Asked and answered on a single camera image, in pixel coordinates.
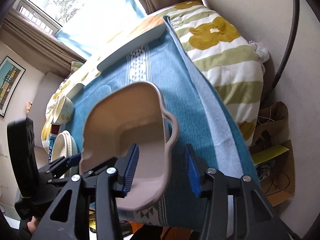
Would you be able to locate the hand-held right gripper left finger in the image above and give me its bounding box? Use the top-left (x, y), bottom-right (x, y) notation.
top-left (36, 144), bottom-right (140, 240)

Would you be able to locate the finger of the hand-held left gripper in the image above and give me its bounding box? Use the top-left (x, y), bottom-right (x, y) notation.
top-left (45, 153), bottom-right (83, 175)

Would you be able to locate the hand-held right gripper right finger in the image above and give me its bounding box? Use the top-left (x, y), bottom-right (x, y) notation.
top-left (185, 144), bottom-right (285, 240)

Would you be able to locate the yellow rimmed plate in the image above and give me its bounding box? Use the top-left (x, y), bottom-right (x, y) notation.
top-left (49, 133), bottom-right (79, 167)

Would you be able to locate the plain white plate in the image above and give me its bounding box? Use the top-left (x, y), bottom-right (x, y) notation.
top-left (51, 130), bottom-right (75, 166)

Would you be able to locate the pink square bowl with handles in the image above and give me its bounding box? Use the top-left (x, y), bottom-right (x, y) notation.
top-left (79, 82), bottom-right (179, 212)

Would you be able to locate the person's left hand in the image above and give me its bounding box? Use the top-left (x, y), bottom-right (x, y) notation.
top-left (26, 216), bottom-right (40, 236)

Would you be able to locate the cream bowl with yellow print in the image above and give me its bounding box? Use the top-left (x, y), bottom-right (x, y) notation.
top-left (51, 97), bottom-right (74, 126)

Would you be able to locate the pale blue cloth strip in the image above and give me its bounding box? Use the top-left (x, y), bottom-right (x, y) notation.
top-left (163, 16), bottom-right (242, 178)

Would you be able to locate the grey bed headboard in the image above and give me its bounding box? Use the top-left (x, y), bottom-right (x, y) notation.
top-left (33, 71), bottom-right (66, 166)

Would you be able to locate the yellow green sheet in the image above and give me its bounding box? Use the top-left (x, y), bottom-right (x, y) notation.
top-left (251, 145), bottom-right (291, 166)

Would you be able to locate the cardboard box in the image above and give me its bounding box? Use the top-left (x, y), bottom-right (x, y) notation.
top-left (259, 140), bottom-right (297, 207)

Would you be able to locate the green pillow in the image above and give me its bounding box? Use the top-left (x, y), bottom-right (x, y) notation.
top-left (70, 60), bottom-right (85, 72)

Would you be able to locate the blue patterned tablecloth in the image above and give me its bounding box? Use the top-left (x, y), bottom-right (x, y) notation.
top-left (49, 29), bottom-right (261, 231)

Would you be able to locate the floral striped blanket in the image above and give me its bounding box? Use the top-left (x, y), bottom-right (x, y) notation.
top-left (41, 1), bottom-right (266, 148)

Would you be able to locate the light blue window cloth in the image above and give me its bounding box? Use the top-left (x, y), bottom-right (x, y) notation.
top-left (53, 0), bottom-right (151, 57)

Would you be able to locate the grey rectangular tray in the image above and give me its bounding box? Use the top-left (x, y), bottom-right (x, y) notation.
top-left (97, 25), bottom-right (167, 73)

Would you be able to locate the white plastic bag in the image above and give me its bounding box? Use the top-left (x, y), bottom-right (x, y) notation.
top-left (248, 40), bottom-right (270, 62)

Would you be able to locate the window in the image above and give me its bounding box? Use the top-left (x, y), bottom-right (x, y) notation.
top-left (14, 0), bottom-right (131, 38)

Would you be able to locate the black curved stand rod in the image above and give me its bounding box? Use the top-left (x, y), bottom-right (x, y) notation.
top-left (273, 0), bottom-right (301, 81)

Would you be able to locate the framed wall picture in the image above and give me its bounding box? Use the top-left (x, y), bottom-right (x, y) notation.
top-left (0, 55), bottom-right (26, 117)

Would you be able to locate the black cable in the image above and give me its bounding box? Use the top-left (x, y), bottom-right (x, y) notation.
top-left (257, 162), bottom-right (291, 196)

